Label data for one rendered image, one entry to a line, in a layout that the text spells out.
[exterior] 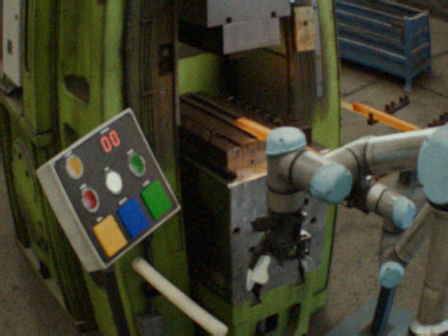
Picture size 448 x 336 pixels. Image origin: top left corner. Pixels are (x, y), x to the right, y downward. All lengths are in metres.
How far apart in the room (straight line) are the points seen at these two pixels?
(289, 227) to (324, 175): 0.17
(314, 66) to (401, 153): 1.11
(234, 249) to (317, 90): 0.62
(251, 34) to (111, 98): 0.42
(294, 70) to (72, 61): 0.75
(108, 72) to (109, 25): 0.15
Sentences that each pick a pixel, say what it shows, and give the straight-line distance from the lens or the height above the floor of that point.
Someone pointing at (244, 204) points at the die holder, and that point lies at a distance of 2.04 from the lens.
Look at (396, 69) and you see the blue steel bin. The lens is 5.66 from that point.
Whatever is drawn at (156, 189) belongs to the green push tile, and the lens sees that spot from 1.74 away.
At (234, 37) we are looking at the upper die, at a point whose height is 1.32.
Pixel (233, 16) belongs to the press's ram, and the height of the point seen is 1.39.
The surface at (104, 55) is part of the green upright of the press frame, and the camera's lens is 1.87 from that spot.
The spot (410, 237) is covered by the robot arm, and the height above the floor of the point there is 1.01.
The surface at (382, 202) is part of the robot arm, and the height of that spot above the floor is 1.02.
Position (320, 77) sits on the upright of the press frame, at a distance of 2.37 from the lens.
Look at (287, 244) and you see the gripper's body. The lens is 1.43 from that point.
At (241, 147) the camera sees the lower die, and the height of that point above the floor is 0.98.
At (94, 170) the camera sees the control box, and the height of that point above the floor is 1.13.
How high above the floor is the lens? 1.84
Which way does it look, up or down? 27 degrees down
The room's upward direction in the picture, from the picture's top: 2 degrees counter-clockwise
